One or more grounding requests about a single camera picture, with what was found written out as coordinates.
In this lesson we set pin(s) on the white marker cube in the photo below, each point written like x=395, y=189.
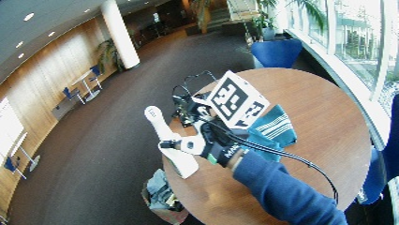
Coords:
x=233, y=98

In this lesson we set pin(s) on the bag with clothes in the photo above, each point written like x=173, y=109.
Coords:
x=164, y=197

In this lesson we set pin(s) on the teal striped cloth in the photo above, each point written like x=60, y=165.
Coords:
x=274, y=131

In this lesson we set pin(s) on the blue bar chair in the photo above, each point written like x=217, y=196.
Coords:
x=69, y=93
x=96, y=71
x=11, y=164

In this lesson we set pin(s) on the white high table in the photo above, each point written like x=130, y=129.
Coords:
x=24, y=150
x=86, y=82

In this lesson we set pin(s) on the potted palm plant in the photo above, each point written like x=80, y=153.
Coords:
x=109, y=53

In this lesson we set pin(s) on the blue shell chair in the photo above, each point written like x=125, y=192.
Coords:
x=275, y=51

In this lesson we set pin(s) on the white round pillar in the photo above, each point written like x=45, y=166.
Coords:
x=120, y=34

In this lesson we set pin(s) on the white staircase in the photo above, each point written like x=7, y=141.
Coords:
x=242, y=9

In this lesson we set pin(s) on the tall green potted plant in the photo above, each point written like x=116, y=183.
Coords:
x=270, y=18

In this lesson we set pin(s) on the blue armchair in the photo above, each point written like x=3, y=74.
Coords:
x=388, y=156

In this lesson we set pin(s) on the white wall board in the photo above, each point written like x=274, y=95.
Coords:
x=9, y=128

